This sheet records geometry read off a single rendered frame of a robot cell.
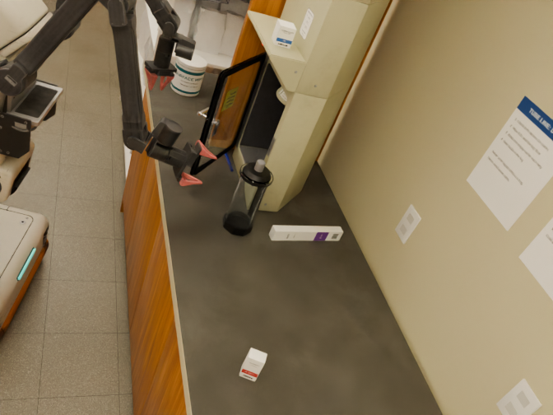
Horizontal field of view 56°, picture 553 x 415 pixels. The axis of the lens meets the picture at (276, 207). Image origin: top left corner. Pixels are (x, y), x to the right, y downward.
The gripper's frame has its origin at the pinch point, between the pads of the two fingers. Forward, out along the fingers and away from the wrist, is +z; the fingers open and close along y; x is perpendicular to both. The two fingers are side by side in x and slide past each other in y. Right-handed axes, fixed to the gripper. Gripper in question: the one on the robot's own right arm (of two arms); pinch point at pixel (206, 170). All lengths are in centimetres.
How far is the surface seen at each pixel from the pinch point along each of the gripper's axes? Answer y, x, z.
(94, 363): -110, 19, 11
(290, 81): 37.6, -4.2, 6.0
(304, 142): 22.6, -1.8, 23.9
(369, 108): 40, 20, 54
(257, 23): 45.0, 16.5, -3.3
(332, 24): 57, -7, 6
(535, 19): 85, -35, 39
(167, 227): -19.6, -8.5, -5.4
